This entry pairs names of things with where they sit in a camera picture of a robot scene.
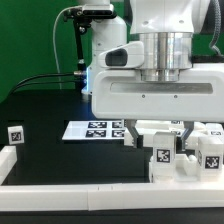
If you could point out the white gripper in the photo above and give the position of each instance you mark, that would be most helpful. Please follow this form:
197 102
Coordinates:
198 95

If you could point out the white chair back frame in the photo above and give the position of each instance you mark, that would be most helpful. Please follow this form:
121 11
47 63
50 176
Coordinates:
148 128

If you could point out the white chair seat part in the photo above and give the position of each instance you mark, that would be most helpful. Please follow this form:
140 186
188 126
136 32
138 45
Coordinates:
185 170

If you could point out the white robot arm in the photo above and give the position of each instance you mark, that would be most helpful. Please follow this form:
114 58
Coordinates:
172 71

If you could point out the white marker sheet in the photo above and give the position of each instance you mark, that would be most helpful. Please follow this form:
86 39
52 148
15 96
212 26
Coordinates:
94 130

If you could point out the white workspace border frame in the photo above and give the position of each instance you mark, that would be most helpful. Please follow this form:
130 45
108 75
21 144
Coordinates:
96 197

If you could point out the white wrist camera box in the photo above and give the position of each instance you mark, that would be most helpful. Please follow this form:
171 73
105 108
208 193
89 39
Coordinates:
127 56

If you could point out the black camera on stand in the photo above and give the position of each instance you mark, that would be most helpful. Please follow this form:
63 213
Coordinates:
85 17

